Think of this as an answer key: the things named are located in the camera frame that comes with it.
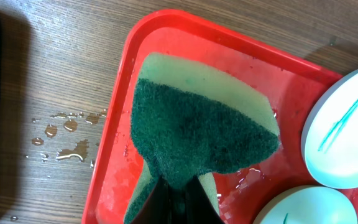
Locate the light blue plate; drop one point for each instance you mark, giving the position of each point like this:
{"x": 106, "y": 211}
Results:
{"x": 308, "y": 204}
{"x": 329, "y": 141}

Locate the red plastic tray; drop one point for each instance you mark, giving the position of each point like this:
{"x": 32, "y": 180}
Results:
{"x": 292, "y": 86}

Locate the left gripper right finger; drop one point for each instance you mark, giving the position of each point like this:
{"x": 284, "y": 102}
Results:
{"x": 202, "y": 201}

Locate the green yellow sponge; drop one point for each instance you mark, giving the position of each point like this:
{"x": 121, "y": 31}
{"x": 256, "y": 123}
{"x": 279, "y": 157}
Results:
{"x": 189, "y": 119}

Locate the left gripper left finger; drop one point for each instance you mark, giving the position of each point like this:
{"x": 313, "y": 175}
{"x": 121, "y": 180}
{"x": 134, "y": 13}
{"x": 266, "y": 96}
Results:
{"x": 155, "y": 208}

